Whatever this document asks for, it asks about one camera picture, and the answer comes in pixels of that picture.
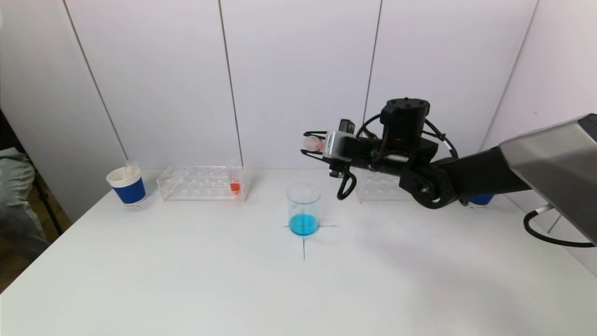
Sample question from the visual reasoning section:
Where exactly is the grey trouser leg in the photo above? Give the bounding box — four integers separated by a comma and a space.
0, 148, 53, 263

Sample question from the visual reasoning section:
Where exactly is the clear acrylic test tube rack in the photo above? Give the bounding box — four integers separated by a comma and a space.
355, 167, 416, 203
156, 165, 249, 203

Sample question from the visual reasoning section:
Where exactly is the test tube with red pigment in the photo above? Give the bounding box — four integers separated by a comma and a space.
226, 163, 243, 196
303, 134, 328, 153

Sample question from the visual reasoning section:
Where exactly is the black shoulder cable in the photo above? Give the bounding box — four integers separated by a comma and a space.
523, 204, 597, 248

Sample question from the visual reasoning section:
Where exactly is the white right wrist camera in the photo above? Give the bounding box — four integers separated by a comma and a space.
325, 119, 356, 162

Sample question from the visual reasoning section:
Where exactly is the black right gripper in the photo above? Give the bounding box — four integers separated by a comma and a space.
300, 130, 375, 163

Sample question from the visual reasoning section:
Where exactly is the black tripod stand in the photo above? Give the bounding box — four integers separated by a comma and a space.
32, 176, 64, 237

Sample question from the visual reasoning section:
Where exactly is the clear glass beaker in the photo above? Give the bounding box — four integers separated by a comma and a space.
286, 183, 322, 237

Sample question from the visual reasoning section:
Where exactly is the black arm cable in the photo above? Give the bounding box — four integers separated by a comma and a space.
336, 114, 460, 202

